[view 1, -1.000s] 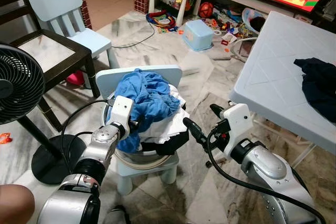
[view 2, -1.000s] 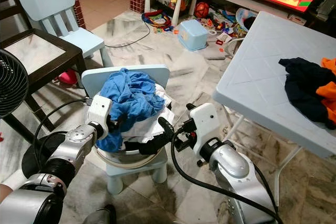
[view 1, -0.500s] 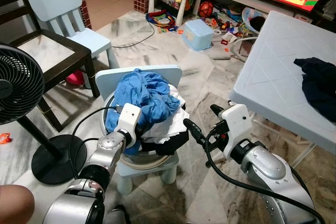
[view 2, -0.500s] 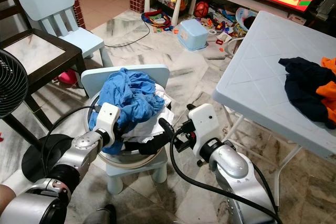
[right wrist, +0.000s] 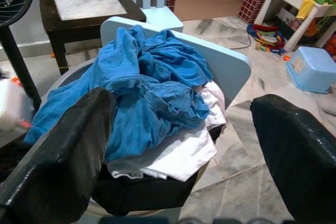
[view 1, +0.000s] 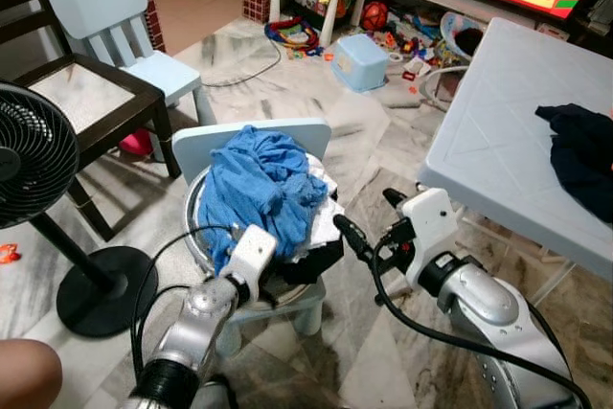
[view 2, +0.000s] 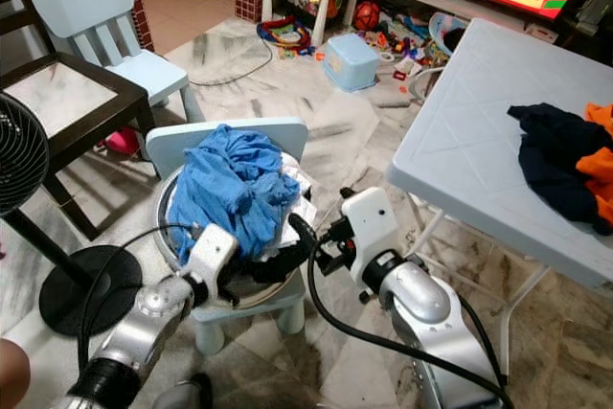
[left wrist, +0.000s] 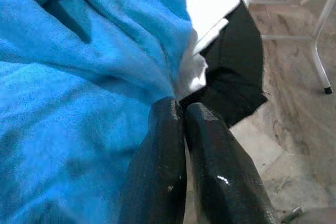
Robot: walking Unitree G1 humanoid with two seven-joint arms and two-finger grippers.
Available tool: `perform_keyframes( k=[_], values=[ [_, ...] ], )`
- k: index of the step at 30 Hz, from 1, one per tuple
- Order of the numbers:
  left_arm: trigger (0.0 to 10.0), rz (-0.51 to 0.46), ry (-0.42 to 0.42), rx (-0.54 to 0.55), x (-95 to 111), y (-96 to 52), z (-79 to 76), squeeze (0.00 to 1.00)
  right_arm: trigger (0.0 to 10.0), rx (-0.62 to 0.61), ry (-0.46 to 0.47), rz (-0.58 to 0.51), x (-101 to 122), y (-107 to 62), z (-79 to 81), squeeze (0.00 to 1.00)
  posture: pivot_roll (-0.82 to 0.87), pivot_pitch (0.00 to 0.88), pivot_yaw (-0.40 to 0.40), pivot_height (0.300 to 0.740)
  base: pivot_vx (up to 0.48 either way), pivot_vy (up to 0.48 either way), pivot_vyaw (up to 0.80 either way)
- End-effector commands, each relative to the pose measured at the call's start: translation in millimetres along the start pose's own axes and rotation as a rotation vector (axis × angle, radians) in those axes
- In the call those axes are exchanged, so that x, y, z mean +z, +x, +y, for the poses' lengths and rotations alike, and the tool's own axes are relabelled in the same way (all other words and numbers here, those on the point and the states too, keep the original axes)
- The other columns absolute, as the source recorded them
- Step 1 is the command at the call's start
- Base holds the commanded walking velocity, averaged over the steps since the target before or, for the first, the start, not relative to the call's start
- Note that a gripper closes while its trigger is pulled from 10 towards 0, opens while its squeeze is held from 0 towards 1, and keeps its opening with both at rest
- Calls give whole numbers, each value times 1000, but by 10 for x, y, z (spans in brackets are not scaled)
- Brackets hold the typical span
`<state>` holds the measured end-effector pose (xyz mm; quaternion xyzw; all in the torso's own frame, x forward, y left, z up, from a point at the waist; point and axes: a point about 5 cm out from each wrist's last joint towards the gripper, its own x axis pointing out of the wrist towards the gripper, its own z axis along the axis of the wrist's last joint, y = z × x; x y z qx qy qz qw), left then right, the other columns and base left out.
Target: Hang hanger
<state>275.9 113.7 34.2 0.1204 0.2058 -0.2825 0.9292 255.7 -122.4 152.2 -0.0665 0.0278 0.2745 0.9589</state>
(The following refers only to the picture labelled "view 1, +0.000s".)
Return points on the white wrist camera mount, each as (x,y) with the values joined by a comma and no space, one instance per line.
(431,227)
(251,254)

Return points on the white garment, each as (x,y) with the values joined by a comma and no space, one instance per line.
(326,208)

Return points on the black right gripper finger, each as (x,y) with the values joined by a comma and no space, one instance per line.
(395,198)
(352,237)

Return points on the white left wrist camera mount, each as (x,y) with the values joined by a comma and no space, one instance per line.
(251,254)

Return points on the pink toy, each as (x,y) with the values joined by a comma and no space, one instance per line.
(136,143)

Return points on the small orange toy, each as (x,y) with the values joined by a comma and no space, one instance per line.
(10,254)

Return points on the light blue plastic tub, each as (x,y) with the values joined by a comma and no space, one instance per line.
(460,35)

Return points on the grey robot leg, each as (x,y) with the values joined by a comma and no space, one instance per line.
(218,395)

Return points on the navy garment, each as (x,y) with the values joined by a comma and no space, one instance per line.
(584,160)

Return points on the blue knit garment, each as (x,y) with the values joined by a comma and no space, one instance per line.
(259,189)

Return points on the red ball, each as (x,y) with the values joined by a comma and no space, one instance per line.
(374,16)

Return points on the person bare limb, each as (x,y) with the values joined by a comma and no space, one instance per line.
(27,375)

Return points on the round laundry basket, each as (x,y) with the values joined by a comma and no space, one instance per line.
(196,227)

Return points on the black garment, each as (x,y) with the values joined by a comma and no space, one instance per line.
(311,261)

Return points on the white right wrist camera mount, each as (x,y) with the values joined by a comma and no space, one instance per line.
(431,227)

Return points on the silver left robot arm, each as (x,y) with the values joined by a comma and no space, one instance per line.
(192,323)

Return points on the grey folding table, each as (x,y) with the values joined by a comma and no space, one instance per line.
(498,141)

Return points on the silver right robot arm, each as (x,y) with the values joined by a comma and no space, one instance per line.
(488,304)

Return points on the light blue storage box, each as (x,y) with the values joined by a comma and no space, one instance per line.
(361,64)

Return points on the black standing fan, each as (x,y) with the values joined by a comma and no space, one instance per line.
(34,155)

